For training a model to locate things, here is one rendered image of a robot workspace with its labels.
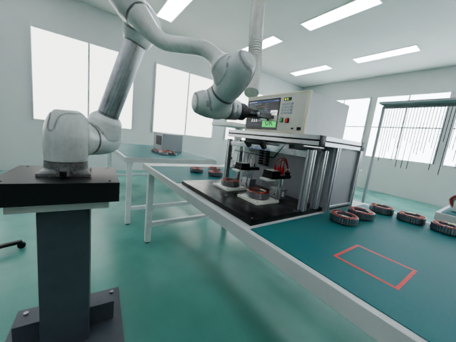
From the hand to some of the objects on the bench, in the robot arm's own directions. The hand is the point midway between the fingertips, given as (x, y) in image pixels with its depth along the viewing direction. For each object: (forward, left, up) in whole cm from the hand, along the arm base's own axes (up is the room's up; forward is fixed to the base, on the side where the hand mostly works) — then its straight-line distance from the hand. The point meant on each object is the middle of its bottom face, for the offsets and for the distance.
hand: (268, 117), depth 104 cm
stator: (+20, -34, -44) cm, 59 cm away
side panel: (+38, -22, -44) cm, 62 cm away
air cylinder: (+11, -3, -41) cm, 43 cm away
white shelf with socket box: (+49, +102, -41) cm, 121 cm away
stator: (-3, -3, -40) cm, 40 cm away
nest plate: (-3, -3, -41) cm, 41 cm away
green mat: (+16, +74, -42) cm, 87 cm away
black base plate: (-2, +9, -43) cm, 44 cm away
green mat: (+22, -54, -44) cm, 74 cm away
